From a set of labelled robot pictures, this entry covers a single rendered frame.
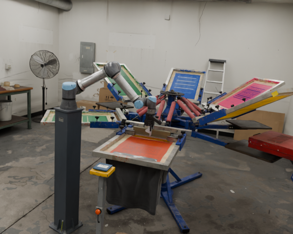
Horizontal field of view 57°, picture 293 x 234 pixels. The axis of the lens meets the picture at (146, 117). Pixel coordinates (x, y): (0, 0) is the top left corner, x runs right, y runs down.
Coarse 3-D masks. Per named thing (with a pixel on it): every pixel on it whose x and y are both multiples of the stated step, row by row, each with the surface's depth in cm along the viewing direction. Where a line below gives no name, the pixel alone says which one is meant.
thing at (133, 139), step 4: (132, 136) 257; (128, 140) 245; (132, 140) 246; (136, 140) 247; (140, 140) 248; (144, 140) 249; (148, 140) 250; (120, 144) 232; (124, 144) 233; (116, 148) 222; (120, 148) 223; (112, 152) 212; (124, 152) 214
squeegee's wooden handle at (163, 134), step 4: (136, 128) 253; (140, 128) 251; (144, 128) 251; (136, 132) 254; (140, 132) 252; (144, 132) 251; (152, 132) 249; (156, 132) 248; (160, 132) 247; (164, 132) 246; (168, 132) 245; (156, 136) 249; (160, 136) 247; (164, 136) 246
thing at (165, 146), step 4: (152, 140) 251; (156, 140) 252; (148, 144) 238; (152, 144) 239; (156, 144) 240; (160, 144) 241; (164, 144) 242; (168, 144) 243; (164, 148) 232; (168, 148) 233; (160, 152) 221; (164, 152) 222; (144, 156) 209; (156, 156) 211; (160, 156) 212; (160, 160) 204
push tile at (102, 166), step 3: (99, 162) 187; (96, 165) 182; (99, 165) 182; (102, 165) 183; (105, 165) 183; (108, 165) 183; (111, 165) 184; (93, 168) 178; (96, 168) 178; (99, 168) 178; (102, 168) 178; (105, 168) 179; (108, 168) 179
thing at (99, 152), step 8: (120, 136) 246; (104, 144) 218; (112, 144) 229; (96, 152) 201; (104, 152) 201; (176, 152) 218; (120, 160) 196; (128, 160) 194; (136, 160) 193; (144, 160) 192; (168, 160) 196; (160, 168) 188; (168, 168) 190
